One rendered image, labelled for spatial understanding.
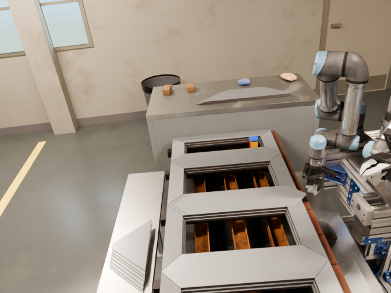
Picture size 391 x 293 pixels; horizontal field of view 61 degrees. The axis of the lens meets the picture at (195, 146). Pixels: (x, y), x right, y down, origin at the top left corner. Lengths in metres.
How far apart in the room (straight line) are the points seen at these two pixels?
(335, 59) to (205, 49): 3.17
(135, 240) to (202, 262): 0.43
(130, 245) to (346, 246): 1.12
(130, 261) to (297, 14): 3.96
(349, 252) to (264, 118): 1.14
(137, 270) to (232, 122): 1.33
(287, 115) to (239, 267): 1.37
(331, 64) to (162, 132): 1.37
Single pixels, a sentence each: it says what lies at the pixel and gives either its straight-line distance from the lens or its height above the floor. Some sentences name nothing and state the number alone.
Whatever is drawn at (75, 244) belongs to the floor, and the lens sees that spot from 3.14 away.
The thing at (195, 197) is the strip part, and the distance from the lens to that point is 1.92.
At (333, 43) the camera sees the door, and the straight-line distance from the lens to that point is 5.14.
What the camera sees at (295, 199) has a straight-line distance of 1.90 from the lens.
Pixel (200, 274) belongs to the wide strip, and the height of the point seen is 0.86.
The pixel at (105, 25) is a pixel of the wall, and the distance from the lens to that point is 4.65.
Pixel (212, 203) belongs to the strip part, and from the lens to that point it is 1.87.
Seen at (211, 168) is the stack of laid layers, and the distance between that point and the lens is 2.17.
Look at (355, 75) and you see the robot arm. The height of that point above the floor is 1.52.
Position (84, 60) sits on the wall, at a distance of 4.81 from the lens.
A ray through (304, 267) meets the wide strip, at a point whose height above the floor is 0.86.
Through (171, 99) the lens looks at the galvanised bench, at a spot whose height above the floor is 1.05.
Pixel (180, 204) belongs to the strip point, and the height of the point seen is 0.86.
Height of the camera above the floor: 2.08
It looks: 31 degrees down
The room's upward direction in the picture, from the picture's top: 6 degrees counter-clockwise
